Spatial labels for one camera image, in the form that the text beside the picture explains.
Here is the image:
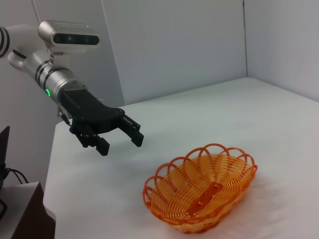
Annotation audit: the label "white partition board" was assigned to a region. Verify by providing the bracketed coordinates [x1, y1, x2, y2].
[243, 0, 319, 104]
[101, 0, 249, 107]

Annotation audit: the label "purple cable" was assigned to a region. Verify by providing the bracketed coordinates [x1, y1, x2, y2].
[4, 168, 29, 185]

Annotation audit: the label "white tablecloth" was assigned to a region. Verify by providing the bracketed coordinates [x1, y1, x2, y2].
[41, 76, 319, 239]

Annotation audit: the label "black gripper cable silver plugs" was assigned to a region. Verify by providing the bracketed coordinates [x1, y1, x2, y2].
[56, 103, 73, 127]

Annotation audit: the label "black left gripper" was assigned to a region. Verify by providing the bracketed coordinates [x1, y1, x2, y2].
[59, 89, 145, 157]

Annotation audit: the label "orange woven plastic basket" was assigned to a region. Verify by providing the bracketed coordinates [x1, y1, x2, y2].
[142, 143, 258, 235]

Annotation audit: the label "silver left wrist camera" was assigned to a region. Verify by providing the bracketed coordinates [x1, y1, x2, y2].
[37, 20, 100, 55]

